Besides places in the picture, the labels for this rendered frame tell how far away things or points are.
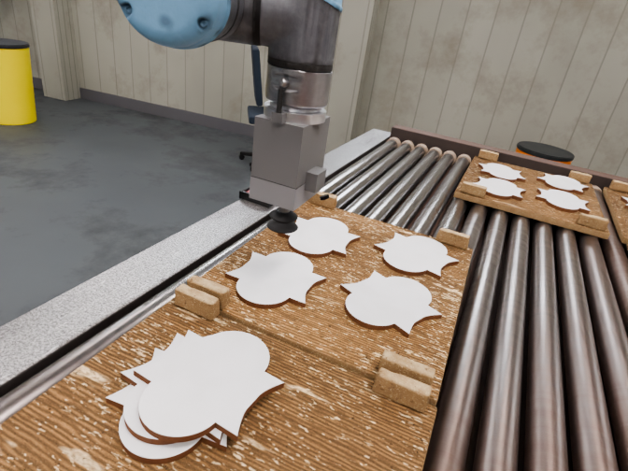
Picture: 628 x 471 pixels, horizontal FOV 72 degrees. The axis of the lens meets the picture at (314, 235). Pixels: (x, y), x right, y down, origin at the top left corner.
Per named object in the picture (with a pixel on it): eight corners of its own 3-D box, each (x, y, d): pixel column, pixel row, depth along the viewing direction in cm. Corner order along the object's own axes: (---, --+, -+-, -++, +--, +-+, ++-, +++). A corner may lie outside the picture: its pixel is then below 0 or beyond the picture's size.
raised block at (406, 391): (370, 392, 47) (376, 373, 46) (375, 380, 49) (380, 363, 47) (424, 416, 45) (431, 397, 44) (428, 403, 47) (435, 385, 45)
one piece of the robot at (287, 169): (330, 100, 45) (310, 236, 53) (357, 91, 53) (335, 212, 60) (249, 82, 48) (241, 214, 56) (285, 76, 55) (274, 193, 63)
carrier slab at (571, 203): (452, 196, 109) (457, 180, 107) (473, 160, 143) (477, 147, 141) (607, 240, 98) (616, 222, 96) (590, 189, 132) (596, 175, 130)
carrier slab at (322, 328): (178, 302, 59) (178, 292, 58) (305, 205, 93) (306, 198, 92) (434, 410, 48) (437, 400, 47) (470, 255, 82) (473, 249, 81)
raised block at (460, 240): (434, 241, 82) (437, 229, 81) (435, 237, 84) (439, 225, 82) (466, 250, 80) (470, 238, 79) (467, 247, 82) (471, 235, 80)
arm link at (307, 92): (341, 70, 52) (314, 76, 45) (335, 109, 54) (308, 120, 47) (285, 60, 54) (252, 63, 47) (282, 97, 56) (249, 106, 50)
